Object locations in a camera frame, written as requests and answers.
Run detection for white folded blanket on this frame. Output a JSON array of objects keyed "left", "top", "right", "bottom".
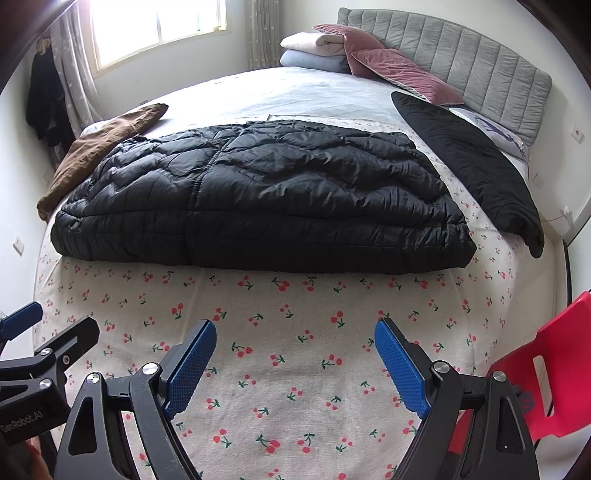
[{"left": 280, "top": 31, "right": 347, "bottom": 58}]

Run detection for grey padded headboard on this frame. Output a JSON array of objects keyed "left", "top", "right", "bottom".
[{"left": 337, "top": 7, "right": 553, "bottom": 146}]

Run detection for black fleece cloth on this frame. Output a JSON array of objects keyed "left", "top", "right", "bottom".
[{"left": 390, "top": 91, "right": 546, "bottom": 258}]

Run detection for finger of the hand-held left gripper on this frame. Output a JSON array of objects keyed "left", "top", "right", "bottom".
[
  {"left": 34, "top": 316, "right": 100, "bottom": 385},
  {"left": 0, "top": 302, "right": 44, "bottom": 344}
]

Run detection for black puffer jacket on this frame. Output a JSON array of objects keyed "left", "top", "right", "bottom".
[{"left": 50, "top": 119, "right": 478, "bottom": 274}]

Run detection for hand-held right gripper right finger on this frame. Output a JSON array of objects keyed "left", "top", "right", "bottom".
[{"left": 375, "top": 316, "right": 541, "bottom": 480}]

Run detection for pink velvet pillow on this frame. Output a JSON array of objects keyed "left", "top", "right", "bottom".
[
  {"left": 312, "top": 24, "right": 384, "bottom": 77},
  {"left": 351, "top": 47, "right": 465, "bottom": 107}
]

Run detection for patterned beige curtain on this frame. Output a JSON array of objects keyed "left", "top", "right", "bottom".
[
  {"left": 245, "top": 0, "right": 280, "bottom": 72},
  {"left": 51, "top": 7, "right": 109, "bottom": 130}
]

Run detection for red plastic chair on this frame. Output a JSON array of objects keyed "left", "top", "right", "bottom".
[{"left": 445, "top": 291, "right": 591, "bottom": 455}]

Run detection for white printed pillow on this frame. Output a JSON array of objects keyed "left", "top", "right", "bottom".
[{"left": 450, "top": 105, "right": 529, "bottom": 162}]

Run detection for brown garment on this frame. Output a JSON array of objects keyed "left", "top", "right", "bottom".
[{"left": 37, "top": 103, "right": 169, "bottom": 221}]

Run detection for light blue folded blanket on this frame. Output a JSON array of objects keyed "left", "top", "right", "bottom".
[{"left": 279, "top": 48, "right": 352, "bottom": 75}]

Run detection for hanging dark clothes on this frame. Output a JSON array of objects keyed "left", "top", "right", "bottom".
[{"left": 25, "top": 39, "right": 77, "bottom": 148}]

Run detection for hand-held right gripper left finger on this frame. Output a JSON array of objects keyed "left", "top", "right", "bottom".
[{"left": 55, "top": 318, "right": 218, "bottom": 480}]

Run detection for bed with cherry-print sheet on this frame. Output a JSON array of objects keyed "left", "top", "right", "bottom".
[{"left": 32, "top": 65, "right": 573, "bottom": 480}]

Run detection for window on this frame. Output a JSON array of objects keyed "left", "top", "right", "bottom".
[{"left": 90, "top": 0, "right": 229, "bottom": 70}]

